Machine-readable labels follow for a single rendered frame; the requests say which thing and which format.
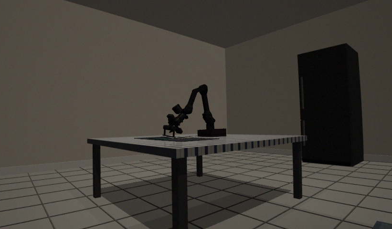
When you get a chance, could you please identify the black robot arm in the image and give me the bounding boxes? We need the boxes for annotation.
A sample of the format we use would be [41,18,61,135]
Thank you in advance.
[172,84,215,130]

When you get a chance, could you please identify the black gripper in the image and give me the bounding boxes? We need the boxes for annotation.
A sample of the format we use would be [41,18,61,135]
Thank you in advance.
[167,114,183,134]

